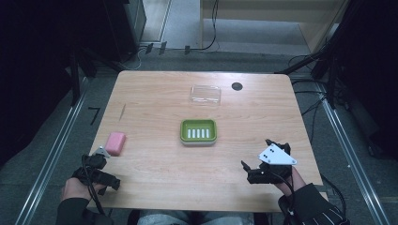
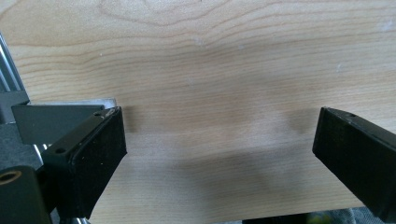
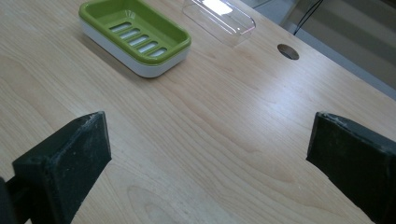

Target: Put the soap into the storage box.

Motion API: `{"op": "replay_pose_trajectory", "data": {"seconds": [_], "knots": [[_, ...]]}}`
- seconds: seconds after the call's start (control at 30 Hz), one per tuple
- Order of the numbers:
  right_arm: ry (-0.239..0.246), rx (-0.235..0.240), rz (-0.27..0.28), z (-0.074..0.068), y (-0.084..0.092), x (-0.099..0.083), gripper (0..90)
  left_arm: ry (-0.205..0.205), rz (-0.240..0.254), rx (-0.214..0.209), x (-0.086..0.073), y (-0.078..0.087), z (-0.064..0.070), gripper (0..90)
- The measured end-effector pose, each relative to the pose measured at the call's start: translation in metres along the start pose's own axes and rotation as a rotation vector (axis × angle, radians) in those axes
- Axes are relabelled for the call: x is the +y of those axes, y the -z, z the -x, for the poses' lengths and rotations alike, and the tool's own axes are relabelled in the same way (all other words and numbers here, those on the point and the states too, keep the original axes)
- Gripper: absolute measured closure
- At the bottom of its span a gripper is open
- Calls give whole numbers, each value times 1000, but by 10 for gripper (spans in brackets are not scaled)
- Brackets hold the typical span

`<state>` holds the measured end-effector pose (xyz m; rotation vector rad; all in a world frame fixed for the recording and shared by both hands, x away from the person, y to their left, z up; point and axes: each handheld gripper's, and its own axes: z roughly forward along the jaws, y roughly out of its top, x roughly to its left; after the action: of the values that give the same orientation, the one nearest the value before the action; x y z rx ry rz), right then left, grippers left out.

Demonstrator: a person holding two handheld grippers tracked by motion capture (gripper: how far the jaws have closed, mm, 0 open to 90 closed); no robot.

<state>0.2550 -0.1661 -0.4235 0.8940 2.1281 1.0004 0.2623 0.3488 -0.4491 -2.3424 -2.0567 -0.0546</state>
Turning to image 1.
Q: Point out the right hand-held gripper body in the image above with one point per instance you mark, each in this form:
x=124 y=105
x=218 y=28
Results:
x=275 y=162

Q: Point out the pink soap bar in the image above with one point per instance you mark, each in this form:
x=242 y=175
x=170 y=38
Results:
x=115 y=143

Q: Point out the person's legs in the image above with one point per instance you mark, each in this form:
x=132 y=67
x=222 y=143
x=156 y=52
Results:
x=194 y=218

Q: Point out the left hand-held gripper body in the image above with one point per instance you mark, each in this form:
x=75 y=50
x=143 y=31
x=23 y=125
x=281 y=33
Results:
x=94 y=175

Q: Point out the clear plastic lid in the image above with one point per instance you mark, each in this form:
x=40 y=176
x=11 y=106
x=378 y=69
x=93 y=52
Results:
x=205 y=95

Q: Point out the light wooden furniture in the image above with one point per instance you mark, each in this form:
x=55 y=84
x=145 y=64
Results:
x=316 y=18

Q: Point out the black table grommet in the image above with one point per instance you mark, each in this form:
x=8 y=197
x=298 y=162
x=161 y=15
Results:
x=237 y=86

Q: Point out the metal floor rail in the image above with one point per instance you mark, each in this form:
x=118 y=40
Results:
x=353 y=159
x=53 y=150

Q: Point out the person's right hand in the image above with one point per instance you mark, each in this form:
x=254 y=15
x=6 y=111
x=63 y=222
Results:
x=292 y=184

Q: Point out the black cabinet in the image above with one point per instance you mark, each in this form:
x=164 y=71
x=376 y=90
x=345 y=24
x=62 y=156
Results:
x=122 y=25

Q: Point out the thin wooden stick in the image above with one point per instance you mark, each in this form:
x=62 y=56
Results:
x=122 y=112

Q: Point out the person's left hand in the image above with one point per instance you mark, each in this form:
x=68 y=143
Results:
x=75 y=189

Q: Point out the black metal stand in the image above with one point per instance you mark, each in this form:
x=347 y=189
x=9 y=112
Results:
x=322 y=56

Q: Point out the green soap dish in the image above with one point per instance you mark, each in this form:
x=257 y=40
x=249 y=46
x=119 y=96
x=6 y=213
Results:
x=198 y=132

